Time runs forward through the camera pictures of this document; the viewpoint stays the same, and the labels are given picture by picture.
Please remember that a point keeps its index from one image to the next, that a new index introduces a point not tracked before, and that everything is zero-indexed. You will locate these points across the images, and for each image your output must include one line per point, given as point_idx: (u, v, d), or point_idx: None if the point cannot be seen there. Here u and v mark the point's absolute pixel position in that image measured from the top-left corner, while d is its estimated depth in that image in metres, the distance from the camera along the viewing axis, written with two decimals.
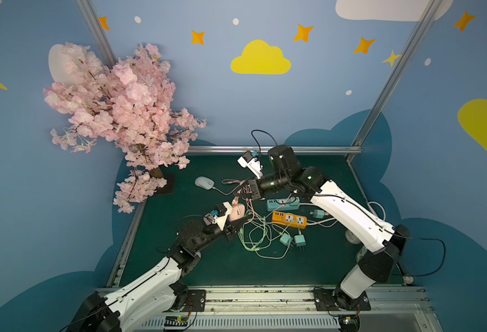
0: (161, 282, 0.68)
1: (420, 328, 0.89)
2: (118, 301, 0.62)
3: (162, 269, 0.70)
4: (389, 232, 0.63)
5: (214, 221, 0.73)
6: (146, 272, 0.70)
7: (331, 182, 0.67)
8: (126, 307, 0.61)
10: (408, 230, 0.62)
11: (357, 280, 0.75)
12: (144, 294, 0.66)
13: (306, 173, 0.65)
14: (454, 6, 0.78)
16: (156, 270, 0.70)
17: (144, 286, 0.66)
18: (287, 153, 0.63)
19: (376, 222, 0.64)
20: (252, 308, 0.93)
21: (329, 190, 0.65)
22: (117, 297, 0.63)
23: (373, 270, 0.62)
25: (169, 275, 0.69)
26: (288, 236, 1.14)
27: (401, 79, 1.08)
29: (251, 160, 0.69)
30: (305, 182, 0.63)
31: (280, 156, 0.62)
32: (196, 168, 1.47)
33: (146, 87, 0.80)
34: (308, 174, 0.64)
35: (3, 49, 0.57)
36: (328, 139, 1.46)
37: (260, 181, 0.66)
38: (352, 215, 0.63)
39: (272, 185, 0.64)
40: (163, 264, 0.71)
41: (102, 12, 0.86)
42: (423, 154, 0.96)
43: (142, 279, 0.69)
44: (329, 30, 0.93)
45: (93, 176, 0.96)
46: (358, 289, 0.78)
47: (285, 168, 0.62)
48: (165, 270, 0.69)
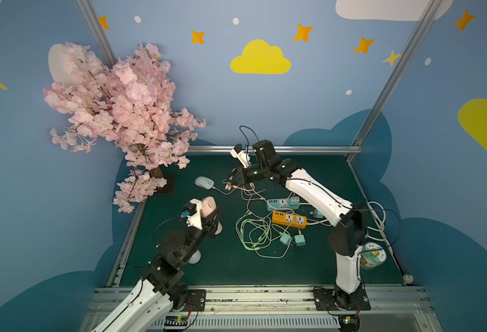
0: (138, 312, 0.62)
1: (420, 328, 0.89)
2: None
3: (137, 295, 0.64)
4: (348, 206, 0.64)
5: (191, 223, 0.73)
6: (119, 305, 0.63)
7: (302, 169, 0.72)
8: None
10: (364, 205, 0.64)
11: (345, 270, 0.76)
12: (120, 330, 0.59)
13: (281, 162, 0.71)
14: (454, 5, 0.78)
16: (129, 301, 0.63)
17: (118, 321, 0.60)
18: (267, 146, 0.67)
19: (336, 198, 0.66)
20: (252, 308, 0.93)
21: (299, 176, 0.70)
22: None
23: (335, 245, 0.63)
25: (144, 303, 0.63)
26: (288, 236, 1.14)
27: (401, 79, 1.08)
29: (241, 152, 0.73)
30: (279, 170, 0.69)
31: (261, 149, 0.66)
32: (197, 169, 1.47)
33: (146, 87, 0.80)
34: (282, 163, 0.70)
35: (3, 48, 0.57)
36: (328, 139, 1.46)
37: (246, 171, 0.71)
38: (313, 192, 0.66)
39: (255, 174, 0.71)
40: (137, 292, 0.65)
41: (102, 11, 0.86)
42: (423, 155, 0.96)
43: (115, 315, 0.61)
44: (328, 30, 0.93)
45: (93, 176, 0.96)
46: (351, 281, 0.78)
47: (265, 159, 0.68)
48: (141, 295, 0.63)
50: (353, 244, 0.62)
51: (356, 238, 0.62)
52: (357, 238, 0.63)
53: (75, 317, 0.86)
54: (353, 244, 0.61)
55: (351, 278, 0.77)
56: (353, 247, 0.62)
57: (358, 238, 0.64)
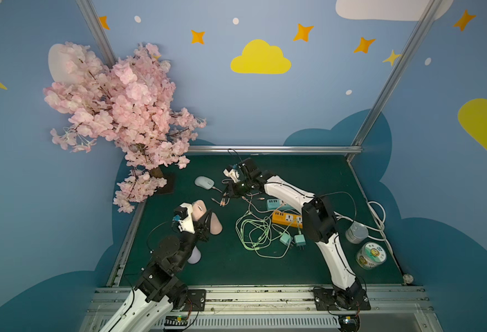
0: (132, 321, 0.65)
1: (420, 328, 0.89)
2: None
3: (131, 304, 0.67)
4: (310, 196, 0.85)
5: (184, 228, 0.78)
6: (113, 315, 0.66)
7: (276, 176, 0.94)
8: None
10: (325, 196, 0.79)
11: (331, 263, 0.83)
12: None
13: (261, 174, 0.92)
14: (454, 5, 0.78)
16: (122, 311, 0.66)
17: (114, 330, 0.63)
18: (248, 162, 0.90)
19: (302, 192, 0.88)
20: (252, 308, 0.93)
21: (274, 180, 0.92)
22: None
23: (310, 232, 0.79)
25: (136, 314, 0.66)
26: (288, 236, 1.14)
27: (401, 79, 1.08)
29: (232, 170, 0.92)
30: (258, 180, 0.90)
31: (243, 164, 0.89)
32: (197, 168, 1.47)
33: (146, 86, 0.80)
34: (261, 174, 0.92)
35: (3, 48, 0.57)
36: (329, 139, 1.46)
37: (236, 185, 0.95)
38: (284, 192, 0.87)
39: (243, 186, 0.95)
40: (130, 301, 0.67)
41: (102, 11, 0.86)
42: (424, 154, 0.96)
43: (111, 325, 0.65)
44: (328, 31, 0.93)
45: (93, 176, 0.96)
46: (342, 277, 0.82)
47: (248, 172, 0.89)
48: (135, 303, 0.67)
50: (323, 231, 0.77)
51: (324, 226, 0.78)
52: (326, 226, 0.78)
53: (76, 317, 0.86)
54: (321, 230, 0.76)
55: (340, 272, 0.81)
56: (322, 233, 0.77)
57: (328, 226, 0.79)
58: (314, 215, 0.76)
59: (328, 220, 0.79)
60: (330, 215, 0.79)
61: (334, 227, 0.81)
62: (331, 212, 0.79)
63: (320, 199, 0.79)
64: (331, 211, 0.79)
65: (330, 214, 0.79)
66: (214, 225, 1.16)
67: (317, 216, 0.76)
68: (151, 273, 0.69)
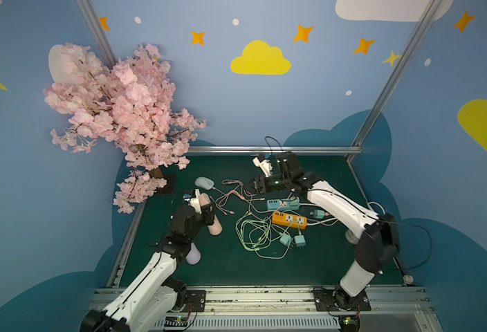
0: (161, 275, 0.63)
1: (421, 328, 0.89)
2: (120, 307, 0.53)
3: (159, 264, 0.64)
4: (374, 218, 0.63)
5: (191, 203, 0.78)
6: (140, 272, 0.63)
7: (324, 181, 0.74)
8: (133, 306, 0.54)
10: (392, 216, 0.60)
11: (355, 277, 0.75)
12: (146, 292, 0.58)
13: (303, 175, 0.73)
14: (454, 6, 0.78)
16: (150, 267, 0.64)
17: (140, 286, 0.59)
18: (290, 158, 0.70)
19: (362, 209, 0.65)
20: (252, 308, 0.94)
21: (320, 187, 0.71)
22: (119, 304, 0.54)
23: (364, 259, 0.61)
25: (165, 268, 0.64)
26: (288, 236, 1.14)
27: (401, 79, 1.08)
29: (264, 161, 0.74)
30: (301, 182, 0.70)
31: (285, 159, 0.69)
32: (197, 169, 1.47)
33: (146, 87, 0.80)
34: (304, 176, 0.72)
35: (3, 48, 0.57)
36: (328, 140, 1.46)
37: (268, 180, 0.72)
38: (335, 203, 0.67)
39: (277, 184, 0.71)
40: (155, 261, 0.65)
41: (102, 12, 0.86)
42: (423, 155, 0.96)
43: (137, 281, 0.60)
44: (328, 31, 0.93)
45: (93, 176, 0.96)
46: (358, 288, 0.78)
47: (289, 170, 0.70)
48: (161, 262, 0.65)
50: (384, 260, 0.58)
51: (388, 254, 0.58)
52: (389, 255, 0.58)
53: (75, 317, 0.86)
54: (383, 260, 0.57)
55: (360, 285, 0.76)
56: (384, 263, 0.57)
57: (391, 255, 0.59)
58: (378, 240, 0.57)
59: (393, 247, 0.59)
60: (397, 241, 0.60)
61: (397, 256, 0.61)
62: (398, 238, 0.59)
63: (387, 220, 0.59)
64: (398, 236, 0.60)
65: (397, 241, 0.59)
66: (214, 225, 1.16)
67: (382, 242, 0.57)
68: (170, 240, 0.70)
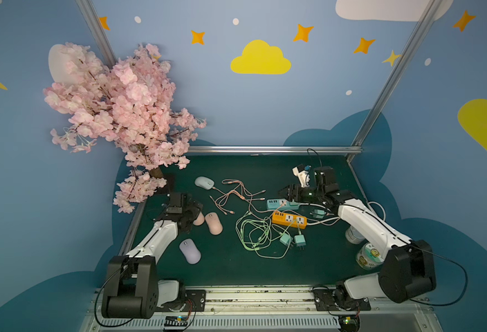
0: (167, 233, 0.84)
1: (420, 328, 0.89)
2: (141, 250, 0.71)
3: (164, 226, 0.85)
4: (406, 242, 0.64)
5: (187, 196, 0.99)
6: (150, 231, 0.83)
7: (358, 200, 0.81)
8: (151, 253, 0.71)
10: (429, 245, 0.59)
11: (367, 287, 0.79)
12: (158, 245, 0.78)
13: (337, 192, 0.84)
14: (454, 6, 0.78)
16: (158, 227, 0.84)
17: (152, 240, 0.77)
18: (328, 173, 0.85)
19: (393, 232, 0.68)
20: (252, 308, 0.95)
21: (353, 204, 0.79)
22: (139, 249, 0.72)
23: (389, 283, 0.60)
25: (167, 228, 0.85)
26: (288, 236, 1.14)
27: (401, 79, 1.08)
29: (302, 172, 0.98)
30: (333, 197, 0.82)
31: (321, 173, 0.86)
32: (197, 169, 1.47)
33: (146, 87, 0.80)
34: (337, 192, 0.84)
35: (3, 49, 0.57)
36: (328, 139, 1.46)
37: (302, 190, 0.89)
38: (364, 218, 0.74)
39: (310, 194, 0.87)
40: (161, 223, 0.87)
41: (102, 12, 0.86)
42: (423, 155, 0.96)
43: (147, 238, 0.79)
44: (329, 32, 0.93)
45: (93, 176, 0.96)
46: (362, 294, 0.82)
47: (324, 182, 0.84)
48: (166, 225, 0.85)
50: (411, 290, 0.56)
51: (415, 285, 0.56)
52: (418, 288, 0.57)
53: (76, 317, 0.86)
54: (409, 290, 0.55)
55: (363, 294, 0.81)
56: (410, 294, 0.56)
57: (420, 286, 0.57)
58: (406, 267, 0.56)
59: (423, 279, 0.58)
60: (428, 274, 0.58)
61: (429, 289, 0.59)
62: (432, 272, 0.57)
63: (419, 250, 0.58)
64: (431, 269, 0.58)
65: (427, 273, 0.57)
66: (214, 225, 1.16)
67: (409, 271, 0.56)
68: (168, 214, 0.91)
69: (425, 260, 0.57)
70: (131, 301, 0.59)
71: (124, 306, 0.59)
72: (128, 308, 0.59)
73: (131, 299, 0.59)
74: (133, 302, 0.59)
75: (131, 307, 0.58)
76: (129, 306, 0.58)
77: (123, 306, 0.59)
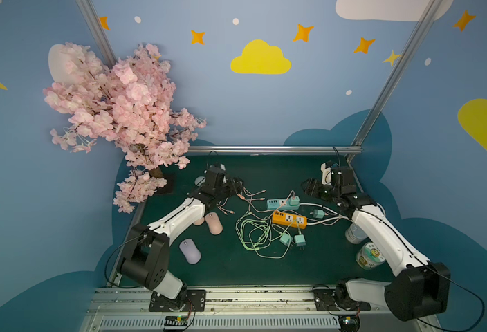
0: (191, 213, 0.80)
1: (420, 328, 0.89)
2: (161, 226, 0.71)
3: (191, 205, 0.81)
4: (423, 263, 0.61)
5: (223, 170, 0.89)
6: (177, 207, 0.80)
7: (377, 207, 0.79)
8: (168, 233, 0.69)
10: (447, 270, 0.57)
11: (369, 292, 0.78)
12: (180, 224, 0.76)
13: (355, 195, 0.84)
14: (454, 5, 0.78)
16: (185, 205, 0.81)
17: (175, 218, 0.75)
18: (346, 173, 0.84)
19: (411, 250, 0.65)
20: (252, 308, 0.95)
21: (372, 211, 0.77)
22: (160, 224, 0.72)
23: (396, 299, 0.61)
25: (195, 209, 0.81)
26: (288, 236, 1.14)
27: (401, 79, 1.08)
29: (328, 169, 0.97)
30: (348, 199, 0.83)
31: (340, 172, 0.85)
32: (197, 169, 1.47)
33: (146, 87, 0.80)
34: (355, 195, 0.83)
35: (3, 48, 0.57)
36: (328, 139, 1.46)
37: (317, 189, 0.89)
38: (380, 229, 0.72)
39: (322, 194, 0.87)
40: (189, 201, 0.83)
41: (102, 12, 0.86)
42: (423, 155, 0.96)
43: (173, 212, 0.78)
44: (328, 32, 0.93)
45: (93, 176, 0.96)
46: (362, 296, 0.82)
47: (341, 184, 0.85)
48: (193, 205, 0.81)
50: (418, 310, 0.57)
51: (423, 306, 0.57)
52: (426, 310, 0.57)
53: (76, 317, 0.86)
54: (416, 310, 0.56)
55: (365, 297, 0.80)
56: (417, 314, 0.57)
57: (427, 308, 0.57)
58: (418, 289, 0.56)
59: (434, 302, 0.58)
60: (440, 298, 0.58)
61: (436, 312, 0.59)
62: (443, 297, 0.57)
63: (436, 272, 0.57)
64: (443, 294, 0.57)
65: (439, 297, 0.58)
66: (214, 225, 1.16)
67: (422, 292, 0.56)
68: (200, 192, 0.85)
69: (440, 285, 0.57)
70: (139, 270, 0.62)
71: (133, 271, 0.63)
72: (135, 275, 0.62)
73: (140, 268, 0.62)
74: (140, 271, 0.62)
75: (138, 274, 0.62)
76: (136, 273, 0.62)
77: (132, 271, 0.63)
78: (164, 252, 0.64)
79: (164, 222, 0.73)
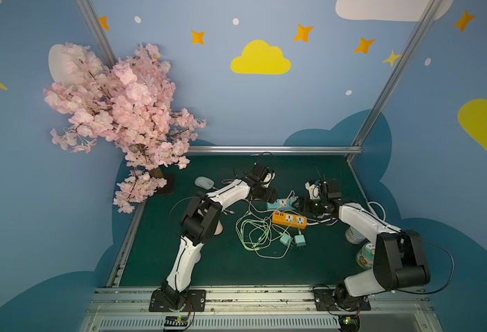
0: (239, 191, 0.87)
1: (420, 328, 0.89)
2: (216, 196, 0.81)
3: (239, 185, 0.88)
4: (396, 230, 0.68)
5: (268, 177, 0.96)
6: (227, 185, 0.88)
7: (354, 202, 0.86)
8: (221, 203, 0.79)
10: (416, 233, 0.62)
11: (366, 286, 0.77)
12: (229, 198, 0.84)
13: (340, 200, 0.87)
14: (454, 5, 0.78)
16: (234, 184, 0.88)
17: (226, 192, 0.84)
18: (331, 182, 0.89)
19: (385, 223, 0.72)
20: (252, 308, 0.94)
21: (349, 204, 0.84)
22: (214, 194, 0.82)
23: (381, 270, 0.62)
25: (242, 188, 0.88)
26: (288, 236, 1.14)
27: (401, 79, 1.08)
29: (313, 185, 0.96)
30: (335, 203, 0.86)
31: (325, 181, 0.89)
32: (197, 169, 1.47)
33: (146, 87, 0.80)
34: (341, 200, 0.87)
35: (3, 48, 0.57)
36: (328, 140, 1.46)
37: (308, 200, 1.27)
38: (359, 216, 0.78)
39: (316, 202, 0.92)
40: (237, 181, 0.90)
41: (102, 12, 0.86)
42: (423, 155, 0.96)
43: (224, 189, 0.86)
44: (328, 32, 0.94)
45: (93, 176, 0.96)
46: (361, 292, 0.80)
47: (327, 191, 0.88)
48: (241, 185, 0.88)
50: (402, 276, 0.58)
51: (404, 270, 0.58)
52: (408, 274, 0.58)
53: (76, 317, 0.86)
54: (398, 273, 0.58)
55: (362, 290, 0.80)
56: (400, 279, 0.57)
57: (410, 272, 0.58)
58: (393, 251, 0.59)
59: (415, 268, 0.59)
60: (420, 263, 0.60)
61: (422, 279, 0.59)
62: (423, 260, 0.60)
63: (407, 235, 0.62)
64: (422, 258, 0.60)
65: (419, 262, 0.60)
66: None
67: (397, 254, 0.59)
68: (247, 176, 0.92)
69: (414, 245, 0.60)
70: (196, 226, 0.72)
71: (191, 227, 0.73)
72: (192, 231, 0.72)
73: (197, 226, 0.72)
74: (197, 227, 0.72)
75: (194, 230, 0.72)
76: (194, 229, 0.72)
77: (191, 227, 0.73)
78: (218, 217, 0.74)
79: (216, 194, 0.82)
